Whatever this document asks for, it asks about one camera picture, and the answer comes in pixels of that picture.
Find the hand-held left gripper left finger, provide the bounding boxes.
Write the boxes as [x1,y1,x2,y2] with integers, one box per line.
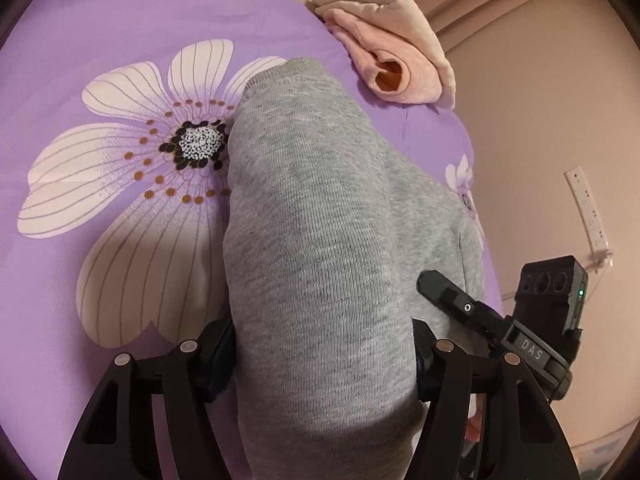
[56,319,237,480]

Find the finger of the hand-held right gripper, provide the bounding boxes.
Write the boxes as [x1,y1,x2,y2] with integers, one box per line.
[417,269,512,347]

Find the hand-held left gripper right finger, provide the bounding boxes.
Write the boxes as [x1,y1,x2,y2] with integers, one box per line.
[402,316,582,480]

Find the grey sweatshirt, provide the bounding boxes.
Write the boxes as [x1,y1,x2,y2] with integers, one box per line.
[220,57,488,480]

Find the folded pink clothes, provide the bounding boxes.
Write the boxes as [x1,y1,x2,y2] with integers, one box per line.
[307,0,457,111]

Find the purple floral bedsheet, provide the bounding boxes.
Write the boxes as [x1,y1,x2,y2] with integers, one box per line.
[0,0,508,480]

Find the beige curtain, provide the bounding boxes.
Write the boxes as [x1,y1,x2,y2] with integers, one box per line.
[315,0,608,56]

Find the white cable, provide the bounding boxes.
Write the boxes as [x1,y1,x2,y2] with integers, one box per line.
[582,249,615,273]

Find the white wall power strip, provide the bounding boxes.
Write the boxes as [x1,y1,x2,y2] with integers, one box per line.
[564,164,609,256]

